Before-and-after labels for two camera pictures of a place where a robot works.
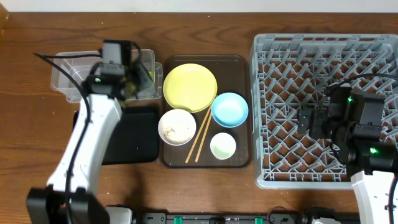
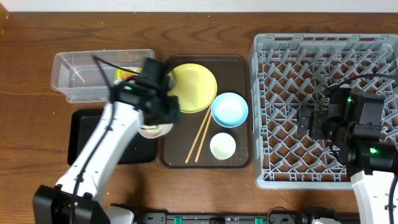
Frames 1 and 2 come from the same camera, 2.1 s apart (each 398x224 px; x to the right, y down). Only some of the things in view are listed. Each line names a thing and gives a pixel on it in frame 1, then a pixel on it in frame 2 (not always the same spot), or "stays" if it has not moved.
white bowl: x=176 y=127 -> x=153 y=131
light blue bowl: x=229 y=109 stays
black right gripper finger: x=318 y=123 stays
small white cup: x=222 y=146 stays
